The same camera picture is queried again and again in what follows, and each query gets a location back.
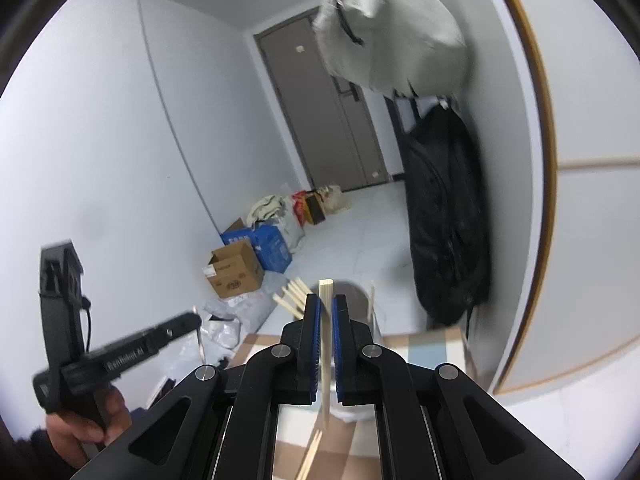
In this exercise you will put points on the clear plastic bags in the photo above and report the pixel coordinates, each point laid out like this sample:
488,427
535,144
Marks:
250,310

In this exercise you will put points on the red bag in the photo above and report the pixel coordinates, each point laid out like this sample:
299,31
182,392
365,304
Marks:
301,207

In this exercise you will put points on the black backpack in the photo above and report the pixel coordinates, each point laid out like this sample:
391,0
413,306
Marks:
450,230

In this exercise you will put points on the cream cloth bag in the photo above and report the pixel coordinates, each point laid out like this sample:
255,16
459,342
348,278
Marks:
267,209

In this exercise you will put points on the white plastic bag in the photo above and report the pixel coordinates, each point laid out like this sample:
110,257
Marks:
292,230

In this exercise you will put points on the grey door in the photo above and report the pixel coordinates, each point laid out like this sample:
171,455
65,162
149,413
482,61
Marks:
320,125

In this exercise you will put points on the brown cardboard box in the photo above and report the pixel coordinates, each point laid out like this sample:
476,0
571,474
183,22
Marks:
235,270

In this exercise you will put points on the person's left forearm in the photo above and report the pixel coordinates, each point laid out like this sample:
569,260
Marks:
27,460

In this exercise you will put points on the person's left hand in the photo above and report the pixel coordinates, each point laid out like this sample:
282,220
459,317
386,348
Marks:
75,437

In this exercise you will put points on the beige tote bag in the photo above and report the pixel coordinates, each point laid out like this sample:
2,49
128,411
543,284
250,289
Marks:
335,200

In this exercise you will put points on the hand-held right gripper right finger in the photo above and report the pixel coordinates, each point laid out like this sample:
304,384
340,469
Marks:
338,347

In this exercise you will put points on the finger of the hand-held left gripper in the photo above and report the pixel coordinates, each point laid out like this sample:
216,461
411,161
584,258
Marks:
175,329

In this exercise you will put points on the white cabinet with wood trim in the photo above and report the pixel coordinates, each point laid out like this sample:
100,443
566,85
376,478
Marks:
575,160

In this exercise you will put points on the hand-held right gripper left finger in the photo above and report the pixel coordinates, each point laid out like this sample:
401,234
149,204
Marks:
313,345

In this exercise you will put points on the grey fabric bag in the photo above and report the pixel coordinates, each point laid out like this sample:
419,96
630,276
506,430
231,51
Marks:
395,25

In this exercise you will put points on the wooden chopstick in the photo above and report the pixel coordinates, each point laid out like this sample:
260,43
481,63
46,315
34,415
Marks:
309,457
292,300
285,305
305,287
300,292
326,320

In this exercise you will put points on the black and yellow box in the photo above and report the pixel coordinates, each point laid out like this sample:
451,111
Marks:
316,210

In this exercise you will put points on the crumpled white plastic bags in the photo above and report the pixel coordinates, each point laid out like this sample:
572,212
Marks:
222,332

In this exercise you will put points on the checkered tablecloth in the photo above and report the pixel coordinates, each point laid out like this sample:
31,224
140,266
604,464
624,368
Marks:
425,345

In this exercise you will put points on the blue printed box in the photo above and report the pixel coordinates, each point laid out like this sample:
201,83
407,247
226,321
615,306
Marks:
272,247

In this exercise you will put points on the black metal frame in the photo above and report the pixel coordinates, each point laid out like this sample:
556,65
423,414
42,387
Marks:
400,115

